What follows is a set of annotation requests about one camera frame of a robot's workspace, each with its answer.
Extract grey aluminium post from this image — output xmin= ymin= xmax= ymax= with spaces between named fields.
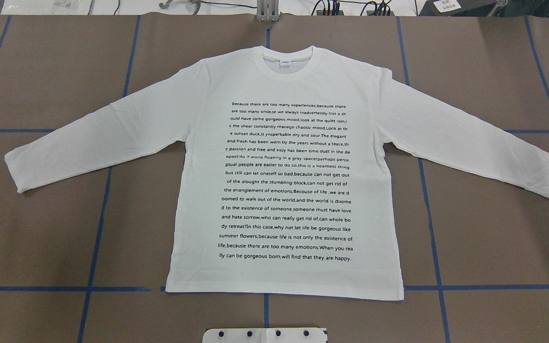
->
xmin=256 ymin=0 xmax=280 ymax=22

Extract white long-sleeve printed shirt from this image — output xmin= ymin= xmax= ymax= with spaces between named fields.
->
xmin=5 ymin=46 xmax=549 ymax=301

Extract black background cable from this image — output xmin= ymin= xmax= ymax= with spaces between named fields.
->
xmin=193 ymin=0 xmax=258 ymax=10

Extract white perforated base plate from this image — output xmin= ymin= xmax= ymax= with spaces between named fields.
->
xmin=202 ymin=327 xmax=328 ymax=343

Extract black box with label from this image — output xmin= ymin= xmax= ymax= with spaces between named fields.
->
xmin=418 ymin=0 xmax=497 ymax=17

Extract black power strip plugs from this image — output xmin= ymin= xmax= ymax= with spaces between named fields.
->
xmin=311 ymin=0 xmax=395 ymax=17

